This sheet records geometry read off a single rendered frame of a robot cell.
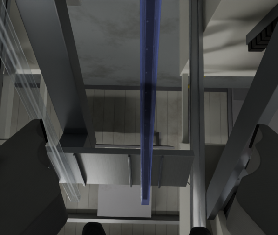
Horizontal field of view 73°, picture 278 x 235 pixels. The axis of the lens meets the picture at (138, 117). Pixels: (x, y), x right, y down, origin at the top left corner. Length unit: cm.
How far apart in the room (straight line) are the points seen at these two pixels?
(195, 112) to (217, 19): 29
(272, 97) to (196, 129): 32
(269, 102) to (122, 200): 315
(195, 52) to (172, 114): 295
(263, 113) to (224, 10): 37
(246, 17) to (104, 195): 312
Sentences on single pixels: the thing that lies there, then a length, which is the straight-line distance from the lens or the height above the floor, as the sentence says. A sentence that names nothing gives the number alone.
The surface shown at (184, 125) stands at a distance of 104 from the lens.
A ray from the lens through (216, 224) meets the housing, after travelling 66.
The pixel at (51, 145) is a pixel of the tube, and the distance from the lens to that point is 24.
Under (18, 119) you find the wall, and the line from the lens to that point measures 417.
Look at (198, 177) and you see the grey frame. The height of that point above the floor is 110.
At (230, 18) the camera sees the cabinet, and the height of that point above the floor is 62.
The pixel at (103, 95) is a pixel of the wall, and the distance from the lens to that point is 366.
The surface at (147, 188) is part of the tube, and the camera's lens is 28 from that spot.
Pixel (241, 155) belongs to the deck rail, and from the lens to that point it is 43.
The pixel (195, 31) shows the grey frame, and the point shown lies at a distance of 73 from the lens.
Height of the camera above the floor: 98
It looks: 6 degrees down
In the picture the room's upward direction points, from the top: 179 degrees counter-clockwise
